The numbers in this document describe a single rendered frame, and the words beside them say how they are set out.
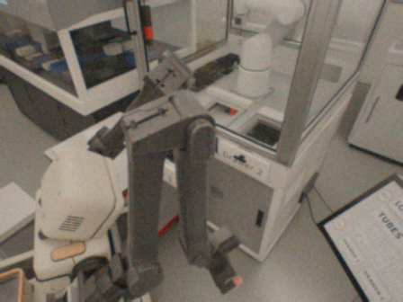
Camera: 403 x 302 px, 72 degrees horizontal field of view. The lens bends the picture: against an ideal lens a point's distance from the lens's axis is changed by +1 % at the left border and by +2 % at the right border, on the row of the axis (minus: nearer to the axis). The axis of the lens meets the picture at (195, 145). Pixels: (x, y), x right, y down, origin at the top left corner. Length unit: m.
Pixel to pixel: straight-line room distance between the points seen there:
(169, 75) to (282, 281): 1.66
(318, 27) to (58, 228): 0.94
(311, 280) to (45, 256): 1.72
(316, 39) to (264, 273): 1.53
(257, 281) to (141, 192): 1.65
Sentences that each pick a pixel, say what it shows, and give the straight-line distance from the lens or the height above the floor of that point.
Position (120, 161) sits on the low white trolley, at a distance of 1.65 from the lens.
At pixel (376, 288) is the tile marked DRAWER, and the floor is 1.00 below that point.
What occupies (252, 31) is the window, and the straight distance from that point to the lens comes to 1.16.
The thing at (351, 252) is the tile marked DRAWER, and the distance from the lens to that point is 1.07.
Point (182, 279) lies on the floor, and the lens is 2.02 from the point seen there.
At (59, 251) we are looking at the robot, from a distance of 0.76.
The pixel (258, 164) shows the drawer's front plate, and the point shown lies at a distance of 1.39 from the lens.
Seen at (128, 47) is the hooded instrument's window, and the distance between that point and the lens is 2.13.
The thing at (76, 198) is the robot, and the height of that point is 1.38.
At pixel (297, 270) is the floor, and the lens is 2.14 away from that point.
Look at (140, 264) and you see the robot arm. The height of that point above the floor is 1.30.
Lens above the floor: 1.84
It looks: 40 degrees down
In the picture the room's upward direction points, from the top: 1 degrees counter-clockwise
